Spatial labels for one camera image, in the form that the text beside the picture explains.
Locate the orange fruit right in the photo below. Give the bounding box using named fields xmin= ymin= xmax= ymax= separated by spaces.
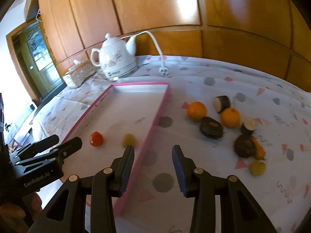
xmin=220 ymin=108 xmax=241 ymax=128

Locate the yellow green small fruit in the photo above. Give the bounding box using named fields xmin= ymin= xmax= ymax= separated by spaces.
xmin=122 ymin=133 xmax=136 ymax=148

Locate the dark eggplant slice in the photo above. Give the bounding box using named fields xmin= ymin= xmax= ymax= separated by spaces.
xmin=213 ymin=95 xmax=231 ymax=113
xmin=240 ymin=118 xmax=257 ymax=136

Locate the dark purple passion fruit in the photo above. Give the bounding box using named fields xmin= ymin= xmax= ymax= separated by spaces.
xmin=233 ymin=135 xmax=256 ymax=158

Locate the orange fruit left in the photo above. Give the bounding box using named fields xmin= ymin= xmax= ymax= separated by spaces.
xmin=187 ymin=102 xmax=208 ymax=122

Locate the green framed glass door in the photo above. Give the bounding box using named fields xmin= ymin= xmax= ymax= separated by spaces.
xmin=6 ymin=20 xmax=63 ymax=106

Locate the person's hand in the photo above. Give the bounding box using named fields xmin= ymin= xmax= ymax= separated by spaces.
xmin=1 ymin=192 xmax=42 ymax=232

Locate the dark eggplant slice lower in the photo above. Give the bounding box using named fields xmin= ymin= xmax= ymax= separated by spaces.
xmin=240 ymin=118 xmax=257 ymax=136

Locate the red tomato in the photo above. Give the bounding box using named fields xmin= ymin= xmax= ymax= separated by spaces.
xmin=89 ymin=131 xmax=104 ymax=147

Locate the dark eggplant slice upper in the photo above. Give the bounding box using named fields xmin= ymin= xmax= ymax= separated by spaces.
xmin=213 ymin=95 xmax=231 ymax=113

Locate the dark brown round fruit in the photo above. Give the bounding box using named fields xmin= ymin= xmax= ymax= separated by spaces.
xmin=200 ymin=116 xmax=224 ymax=140

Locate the yellow green fruit right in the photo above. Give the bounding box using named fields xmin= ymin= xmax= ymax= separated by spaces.
xmin=249 ymin=160 xmax=266 ymax=176

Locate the white kettle power cable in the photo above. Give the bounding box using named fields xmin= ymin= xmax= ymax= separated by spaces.
xmin=120 ymin=30 xmax=169 ymax=77

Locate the woven tissue box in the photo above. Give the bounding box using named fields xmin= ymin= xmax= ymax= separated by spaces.
xmin=62 ymin=59 xmax=96 ymax=88

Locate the white ceramic electric kettle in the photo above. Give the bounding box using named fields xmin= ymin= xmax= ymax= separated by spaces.
xmin=90 ymin=33 xmax=137 ymax=81

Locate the pink rimmed white tray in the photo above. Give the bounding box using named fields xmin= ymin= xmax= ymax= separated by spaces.
xmin=61 ymin=82 xmax=170 ymax=217

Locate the orange fruit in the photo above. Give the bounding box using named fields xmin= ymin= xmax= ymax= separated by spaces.
xmin=220 ymin=108 xmax=241 ymax=128
xmin=187 ymin=102 xmax=208 ymax=122

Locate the patterned white tablecloth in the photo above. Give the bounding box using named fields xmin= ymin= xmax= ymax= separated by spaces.
xmin=14 ymin=55 xmax=311 ymax=233

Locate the small orange carrot piece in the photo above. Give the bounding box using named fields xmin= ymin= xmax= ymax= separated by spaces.
xmin=251 ymin=136 xmax=266 ymax=160

